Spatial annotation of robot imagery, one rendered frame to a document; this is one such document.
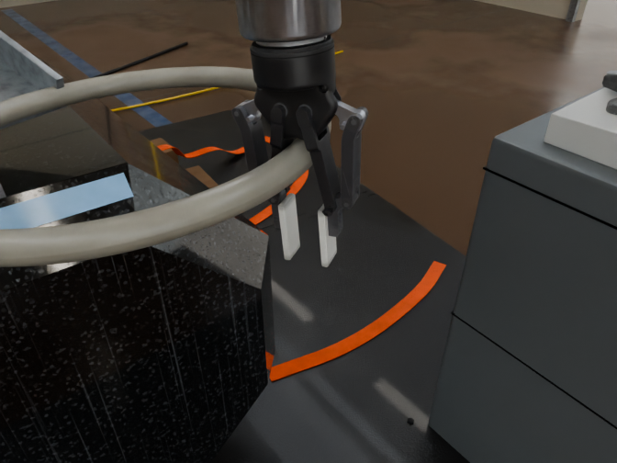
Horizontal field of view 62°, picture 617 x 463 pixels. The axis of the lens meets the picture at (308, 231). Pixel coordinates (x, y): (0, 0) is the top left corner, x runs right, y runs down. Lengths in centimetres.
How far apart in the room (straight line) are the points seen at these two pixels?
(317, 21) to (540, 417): 89
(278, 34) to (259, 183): 12
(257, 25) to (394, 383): 117
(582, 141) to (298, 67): 54
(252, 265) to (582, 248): 54
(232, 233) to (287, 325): 72
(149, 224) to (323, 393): 107
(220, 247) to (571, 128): 58
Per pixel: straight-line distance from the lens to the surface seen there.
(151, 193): 82
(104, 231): 43
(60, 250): 44
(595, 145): 88
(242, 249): 93
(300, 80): 46
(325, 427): 138
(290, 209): 56
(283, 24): 44
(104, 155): 84
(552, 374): 105
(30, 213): 78
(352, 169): 49
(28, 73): 91
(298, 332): 158
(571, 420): 109
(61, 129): 96
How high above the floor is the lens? 116
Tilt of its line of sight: 36 degrees down
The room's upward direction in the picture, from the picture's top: straight up
